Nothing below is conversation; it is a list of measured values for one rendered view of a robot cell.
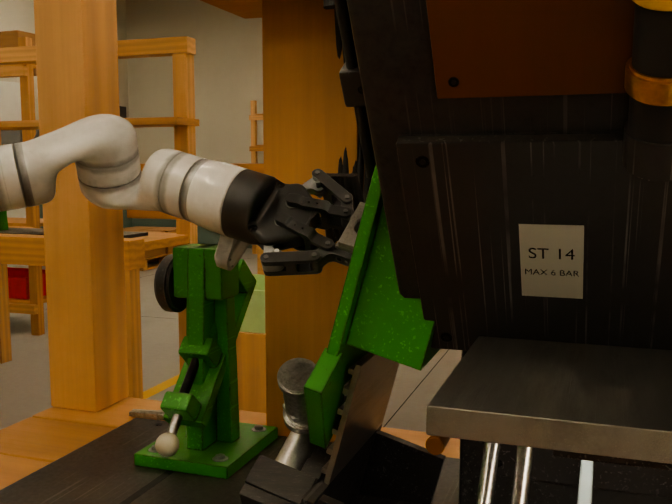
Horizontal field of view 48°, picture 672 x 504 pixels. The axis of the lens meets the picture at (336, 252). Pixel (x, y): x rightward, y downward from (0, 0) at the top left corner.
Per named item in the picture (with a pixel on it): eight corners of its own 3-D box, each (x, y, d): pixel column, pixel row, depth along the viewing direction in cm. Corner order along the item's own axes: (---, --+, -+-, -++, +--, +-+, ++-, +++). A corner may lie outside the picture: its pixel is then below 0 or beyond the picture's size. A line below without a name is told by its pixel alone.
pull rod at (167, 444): (171, 461, 88) (170, 413, 87) (150, 458, 89) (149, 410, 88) (195, 445, 93) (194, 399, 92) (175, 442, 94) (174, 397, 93)
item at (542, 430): (723, 492, 40) (726, 437, 40) (423, 454, 45) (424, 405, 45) (667, 336, 77) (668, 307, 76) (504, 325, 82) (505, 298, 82)
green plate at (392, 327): (401, 429, 64) (471, 189, 60) (312, 395, 67) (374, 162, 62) (431, 391, 75) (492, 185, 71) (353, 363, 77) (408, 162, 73)
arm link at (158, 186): (183, 246, 83) (176, 178, 77) (70, 207, 88) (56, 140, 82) (217, 213, 88) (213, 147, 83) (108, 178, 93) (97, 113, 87)
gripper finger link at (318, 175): (309, 171, 81) (340, 205, 78) (323, 163, 81) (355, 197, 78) (312, 187, 83) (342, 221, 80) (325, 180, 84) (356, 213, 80)
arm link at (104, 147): (140, 130, 81) (1, 150, 76) (148, 198, 87) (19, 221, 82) (127, 100, 86) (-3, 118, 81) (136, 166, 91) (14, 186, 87)
